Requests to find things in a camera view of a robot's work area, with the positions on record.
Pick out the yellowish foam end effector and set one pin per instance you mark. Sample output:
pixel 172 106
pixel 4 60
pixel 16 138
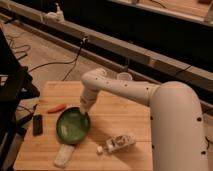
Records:
pixel 82 110

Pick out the green ceramic bowl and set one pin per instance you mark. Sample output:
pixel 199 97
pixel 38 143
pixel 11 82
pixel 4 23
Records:
pixel 72 126

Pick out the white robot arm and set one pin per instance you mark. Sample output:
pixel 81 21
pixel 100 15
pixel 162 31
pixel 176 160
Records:
pixel 177 126

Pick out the black rectangular remote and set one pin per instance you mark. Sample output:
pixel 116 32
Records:
pixel 37 125

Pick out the white rectangular sponge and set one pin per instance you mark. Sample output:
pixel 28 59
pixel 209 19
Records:
pixel 64 155

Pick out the clear plastic bottle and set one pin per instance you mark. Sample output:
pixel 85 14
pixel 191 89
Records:
pixel 116 143

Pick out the black chair frame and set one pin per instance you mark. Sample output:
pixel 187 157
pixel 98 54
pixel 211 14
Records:
pixel 15 85

